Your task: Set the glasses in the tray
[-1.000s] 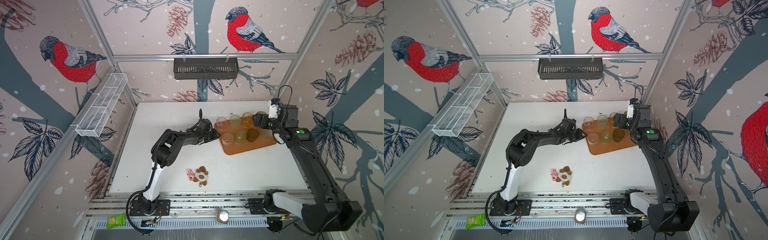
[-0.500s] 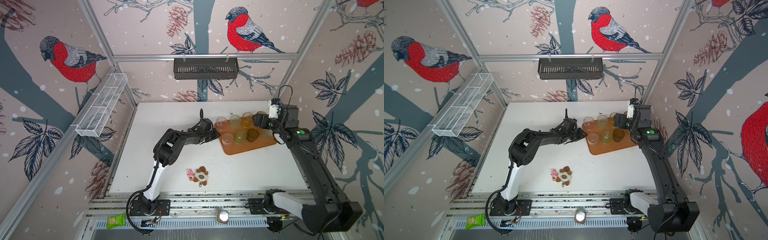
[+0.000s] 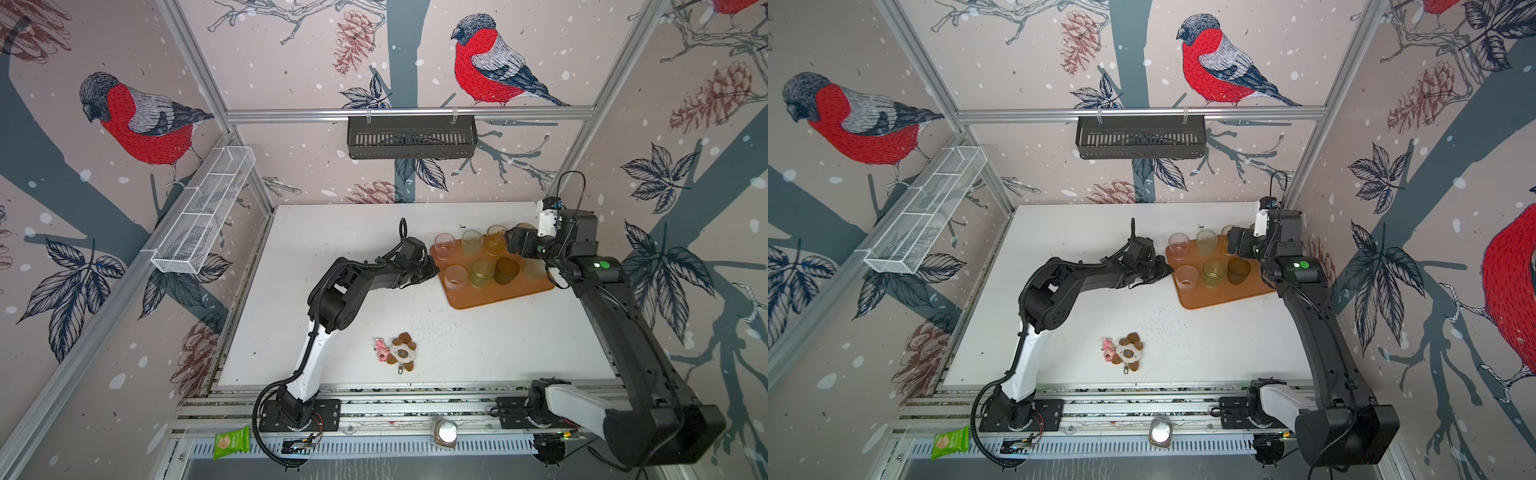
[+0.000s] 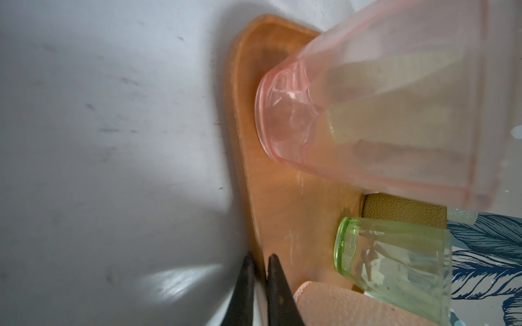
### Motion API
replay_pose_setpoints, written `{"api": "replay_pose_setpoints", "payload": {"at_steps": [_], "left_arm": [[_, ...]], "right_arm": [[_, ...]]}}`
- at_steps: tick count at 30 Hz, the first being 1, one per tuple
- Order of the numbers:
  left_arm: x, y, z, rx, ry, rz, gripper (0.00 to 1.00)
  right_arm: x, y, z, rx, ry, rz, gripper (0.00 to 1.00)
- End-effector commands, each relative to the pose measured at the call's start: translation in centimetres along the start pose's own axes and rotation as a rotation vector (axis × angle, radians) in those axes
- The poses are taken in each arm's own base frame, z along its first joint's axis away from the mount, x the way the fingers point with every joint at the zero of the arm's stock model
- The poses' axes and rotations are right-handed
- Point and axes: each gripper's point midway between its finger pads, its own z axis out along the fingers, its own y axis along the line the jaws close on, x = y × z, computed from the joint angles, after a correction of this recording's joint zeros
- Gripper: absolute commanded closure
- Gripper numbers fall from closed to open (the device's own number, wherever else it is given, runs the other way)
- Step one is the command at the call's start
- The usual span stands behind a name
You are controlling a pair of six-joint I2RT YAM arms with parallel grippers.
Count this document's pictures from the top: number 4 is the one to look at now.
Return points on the brown plastic tray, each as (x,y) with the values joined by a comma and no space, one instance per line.
(289,213)

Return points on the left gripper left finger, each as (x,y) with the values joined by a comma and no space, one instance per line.
(240,311)

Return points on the pink ribbed clear glass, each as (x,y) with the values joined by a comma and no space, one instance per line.
(417,99)

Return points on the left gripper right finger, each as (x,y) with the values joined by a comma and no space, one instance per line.
(282,309)

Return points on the pink textured glass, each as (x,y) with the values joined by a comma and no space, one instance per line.
(323,304)

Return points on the short brown textured glass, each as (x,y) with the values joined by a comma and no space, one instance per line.
(392,208)

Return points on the bright green clear glass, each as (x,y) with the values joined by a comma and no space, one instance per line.
(406,265)

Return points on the tall pale green glass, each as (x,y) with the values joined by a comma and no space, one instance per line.
(461,216)

